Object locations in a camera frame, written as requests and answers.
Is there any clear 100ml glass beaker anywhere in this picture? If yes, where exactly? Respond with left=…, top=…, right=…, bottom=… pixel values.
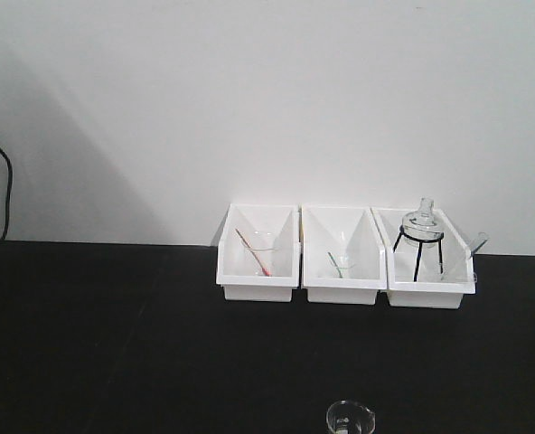
left=325, top=400, right=376, bottom=434

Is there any small glass beaker left bin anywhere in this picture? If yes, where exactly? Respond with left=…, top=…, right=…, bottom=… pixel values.
left=239, top=230, right=277, bottom=277

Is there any small glass beaker bin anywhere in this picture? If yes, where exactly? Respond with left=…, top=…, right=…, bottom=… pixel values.
left=333, top=254, right=356, bottom=278
left=239, top=230, right=277, bottom=277

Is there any small glass beaker middle bin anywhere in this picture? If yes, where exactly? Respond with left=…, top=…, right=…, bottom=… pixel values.
left=333, top=254, right=356, bottom=278

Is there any left white storage bin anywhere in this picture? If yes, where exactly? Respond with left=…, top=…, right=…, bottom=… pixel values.
left=216, top=203, right=301, bottom=302

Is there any white storage bin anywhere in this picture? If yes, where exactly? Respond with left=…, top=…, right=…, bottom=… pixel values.
left=301, top=204, right=388, bottom=305
left=216, top=203, right=301, bottom=302
left=371, top=208, right=476, bottom=309

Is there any red stirring rod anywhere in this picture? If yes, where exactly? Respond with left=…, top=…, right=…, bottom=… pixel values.
left=235, top=229, right=272, bottom=277

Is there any middle white storage bin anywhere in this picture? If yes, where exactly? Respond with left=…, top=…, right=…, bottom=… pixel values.
left=301, top=204, right=388, bottom=305

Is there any green stirring rod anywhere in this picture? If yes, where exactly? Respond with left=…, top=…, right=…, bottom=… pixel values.
left=327, top=251, right=343, bottom=278

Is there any glass flask on tripod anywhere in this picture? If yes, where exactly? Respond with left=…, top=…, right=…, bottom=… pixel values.
left=401, top=197, right=444, bottom=247

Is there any right white storage bin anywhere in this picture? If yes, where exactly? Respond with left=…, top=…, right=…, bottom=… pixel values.
left=371, top=208, right=476, bottom=309

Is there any glass test tube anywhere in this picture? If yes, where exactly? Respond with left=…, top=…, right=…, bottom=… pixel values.
left=467, top=231, right=490, bottom=259

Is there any black wire tripod stand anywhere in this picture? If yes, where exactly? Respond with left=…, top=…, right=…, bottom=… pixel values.
left=392, top=224, right=445, bottom=282

